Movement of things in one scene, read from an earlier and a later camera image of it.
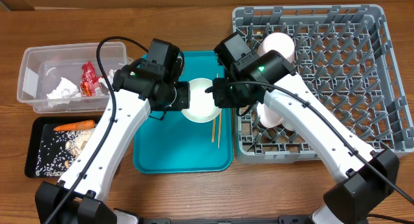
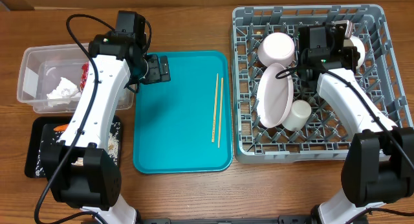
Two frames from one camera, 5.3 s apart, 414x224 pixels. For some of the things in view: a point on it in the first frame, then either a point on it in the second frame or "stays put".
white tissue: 65,92 stays put
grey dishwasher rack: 345,56 stays put
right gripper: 227,101 → 350,56
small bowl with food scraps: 202,108 → 353,41
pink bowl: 279,42 stays put
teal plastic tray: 176,145 stays put
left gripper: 184,99 → 155,74
